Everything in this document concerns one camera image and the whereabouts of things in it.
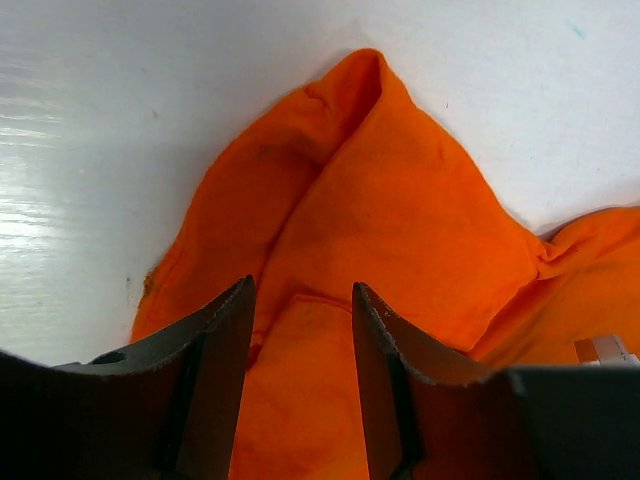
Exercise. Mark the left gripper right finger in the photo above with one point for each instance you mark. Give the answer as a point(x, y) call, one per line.
point(429, 412)

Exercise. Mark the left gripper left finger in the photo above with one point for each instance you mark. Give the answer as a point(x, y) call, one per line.
point(164, 407)

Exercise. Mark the orange t shirt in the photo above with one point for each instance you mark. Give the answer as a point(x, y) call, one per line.
point(346, 180)

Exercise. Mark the aluminium rail frame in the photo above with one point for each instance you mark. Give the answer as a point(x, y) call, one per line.
point(604, 351)

